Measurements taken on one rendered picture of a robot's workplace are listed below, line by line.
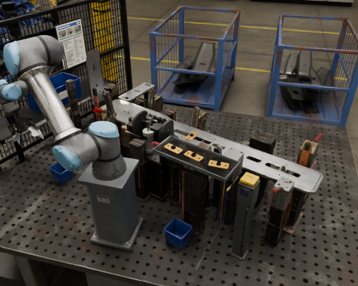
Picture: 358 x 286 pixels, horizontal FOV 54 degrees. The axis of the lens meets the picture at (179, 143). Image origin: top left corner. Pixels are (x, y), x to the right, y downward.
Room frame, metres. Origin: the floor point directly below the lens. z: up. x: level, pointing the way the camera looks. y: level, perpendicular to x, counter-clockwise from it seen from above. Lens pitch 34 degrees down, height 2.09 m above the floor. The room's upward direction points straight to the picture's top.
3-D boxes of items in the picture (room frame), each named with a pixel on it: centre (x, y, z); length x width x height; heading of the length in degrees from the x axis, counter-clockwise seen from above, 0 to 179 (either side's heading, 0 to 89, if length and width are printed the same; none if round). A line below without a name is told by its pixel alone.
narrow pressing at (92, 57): (2.08, 0.52, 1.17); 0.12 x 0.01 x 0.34; 146
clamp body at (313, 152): (1.48, -0.66, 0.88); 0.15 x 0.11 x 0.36; 146
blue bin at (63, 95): (2.01, 0.78, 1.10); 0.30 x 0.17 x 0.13; 146
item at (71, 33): (2.32, 0.71, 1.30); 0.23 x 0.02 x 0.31; 146
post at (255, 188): (1.11, -0.29, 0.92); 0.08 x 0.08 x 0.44; 56
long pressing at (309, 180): (1.65, -0.09, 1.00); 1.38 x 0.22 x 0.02; 56
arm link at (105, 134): (1.23, 0.31, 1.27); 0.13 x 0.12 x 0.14; 136
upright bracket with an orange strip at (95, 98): (1.85, 0.48, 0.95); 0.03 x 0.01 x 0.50; 56
